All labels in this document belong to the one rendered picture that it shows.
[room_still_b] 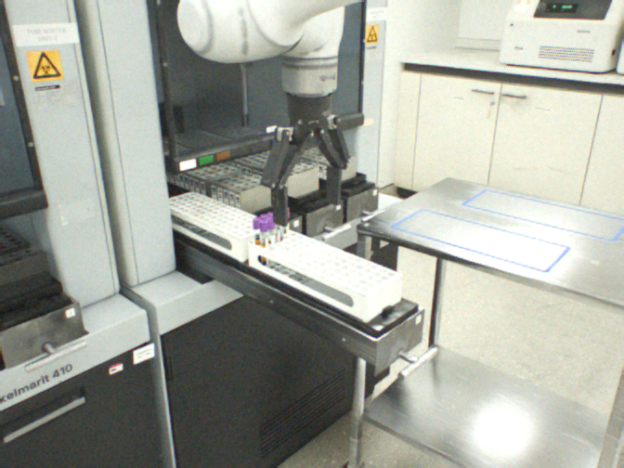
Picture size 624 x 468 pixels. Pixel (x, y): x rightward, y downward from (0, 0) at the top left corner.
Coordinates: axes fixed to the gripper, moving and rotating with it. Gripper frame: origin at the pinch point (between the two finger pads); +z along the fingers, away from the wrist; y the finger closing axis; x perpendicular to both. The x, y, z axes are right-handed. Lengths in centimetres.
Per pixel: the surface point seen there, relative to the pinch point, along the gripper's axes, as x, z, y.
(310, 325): -7.4, 18.3, -6.8
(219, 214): 27.0, 9.5, 0.8
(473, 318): 26, 97, 131
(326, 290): -5.5, 14.5, -0.6
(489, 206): -8, 14, 56
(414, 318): -21.9, 14.9, 3.5
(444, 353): 3, 68, 65
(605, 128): 19, 31, 229
